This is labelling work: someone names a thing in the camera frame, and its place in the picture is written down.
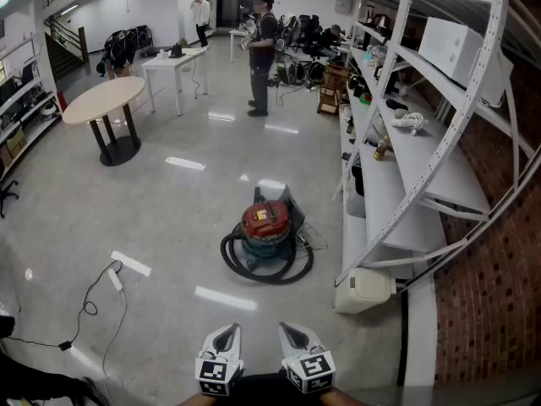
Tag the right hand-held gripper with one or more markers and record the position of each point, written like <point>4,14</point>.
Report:
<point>315,368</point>

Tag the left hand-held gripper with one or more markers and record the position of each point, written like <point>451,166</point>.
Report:
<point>211,372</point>

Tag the red vacuum cleaner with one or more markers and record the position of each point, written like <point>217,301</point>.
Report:
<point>264,216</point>

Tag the person's left forearm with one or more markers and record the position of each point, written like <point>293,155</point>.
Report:
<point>194,400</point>

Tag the person's right forearm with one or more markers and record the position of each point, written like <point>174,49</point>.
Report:
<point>342,399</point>

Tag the black vacuum floor nozzle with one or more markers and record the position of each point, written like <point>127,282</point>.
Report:
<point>258,193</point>

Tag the person's black trousers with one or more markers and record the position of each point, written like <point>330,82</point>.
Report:
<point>262,391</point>

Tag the white lidded trash bin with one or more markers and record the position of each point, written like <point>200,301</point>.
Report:
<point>363,290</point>

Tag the white power strip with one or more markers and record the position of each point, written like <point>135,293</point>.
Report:
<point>115,279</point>

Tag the grey flat board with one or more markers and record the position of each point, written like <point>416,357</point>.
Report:
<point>296,212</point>

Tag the white cylindrical bin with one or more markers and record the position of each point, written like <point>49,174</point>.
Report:
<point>356,205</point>

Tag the amber tea bottle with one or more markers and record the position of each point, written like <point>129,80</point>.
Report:
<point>381,150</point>

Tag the black bag with green trim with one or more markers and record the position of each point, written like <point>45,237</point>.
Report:
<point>6,326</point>

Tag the small dark bottle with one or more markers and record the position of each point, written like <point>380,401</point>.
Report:
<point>350,126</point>

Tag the tall white metal shelving rack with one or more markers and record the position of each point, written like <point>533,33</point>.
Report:
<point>416,150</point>

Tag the green and red toy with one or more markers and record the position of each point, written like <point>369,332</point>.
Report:
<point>366,98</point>

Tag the black flat pouch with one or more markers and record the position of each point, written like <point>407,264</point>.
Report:
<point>396,104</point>

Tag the black office chair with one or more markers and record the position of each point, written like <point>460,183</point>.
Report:
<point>6,193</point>

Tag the wooden stool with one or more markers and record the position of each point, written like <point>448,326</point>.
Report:
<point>334,78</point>

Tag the pile of black equipment bags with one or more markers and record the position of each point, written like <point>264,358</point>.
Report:
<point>296,72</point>

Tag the round wooden table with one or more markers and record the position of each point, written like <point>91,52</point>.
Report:
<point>103,97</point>

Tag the low white storage rack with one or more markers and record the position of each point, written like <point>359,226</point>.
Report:
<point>40,125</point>

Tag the cardboard box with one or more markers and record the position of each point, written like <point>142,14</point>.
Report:
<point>17,144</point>

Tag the white rectangular table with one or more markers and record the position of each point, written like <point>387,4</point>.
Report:
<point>169,61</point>
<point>236,32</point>

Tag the red fire extinguisher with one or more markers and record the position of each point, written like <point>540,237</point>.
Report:
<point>63,102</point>

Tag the white round appliance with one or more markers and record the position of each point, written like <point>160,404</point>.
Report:
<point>50,108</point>

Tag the black tabletop device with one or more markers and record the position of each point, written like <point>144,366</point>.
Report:
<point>176,52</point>

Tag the pale blue bottle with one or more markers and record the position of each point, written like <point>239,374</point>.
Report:
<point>368,53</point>

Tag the row of black office chairs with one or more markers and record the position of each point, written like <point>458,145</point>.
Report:
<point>310,28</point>

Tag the staircase with dark railing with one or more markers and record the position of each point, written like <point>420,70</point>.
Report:
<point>63,57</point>

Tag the dark metal kettle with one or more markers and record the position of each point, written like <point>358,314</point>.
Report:
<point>382,23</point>

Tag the white microwave oven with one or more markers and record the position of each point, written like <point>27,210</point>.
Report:
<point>452,49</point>

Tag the glass double door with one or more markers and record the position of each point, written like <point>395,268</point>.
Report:
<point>230,2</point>

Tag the wall electrical panel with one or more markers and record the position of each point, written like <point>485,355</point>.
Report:
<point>343,4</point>

